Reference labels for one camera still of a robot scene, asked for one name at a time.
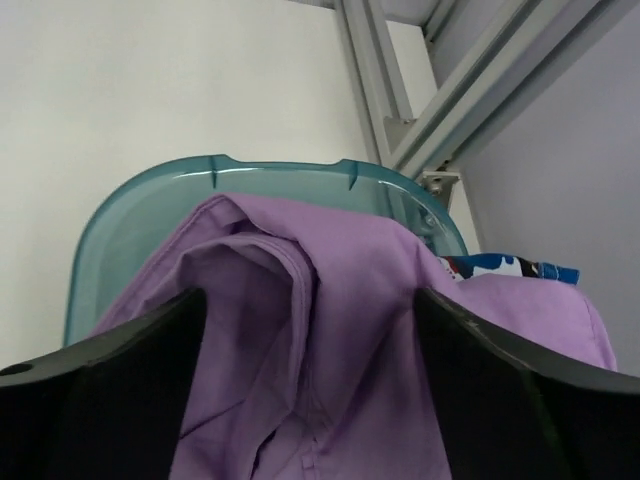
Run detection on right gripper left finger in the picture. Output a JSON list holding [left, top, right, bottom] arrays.
[[1, 289, 207, 479]]

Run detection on teal plastic bin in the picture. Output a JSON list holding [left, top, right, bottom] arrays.
[[62, 154, 467, 346]]

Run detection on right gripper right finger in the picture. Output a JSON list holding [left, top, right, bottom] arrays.
[[413, 289, 639, 480]]

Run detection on blue patterned trousers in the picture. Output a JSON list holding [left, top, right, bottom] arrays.
[[439, 253, 580, 285]]

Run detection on purple trousers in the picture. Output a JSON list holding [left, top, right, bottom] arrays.
[[99, 194, 616, 479]]

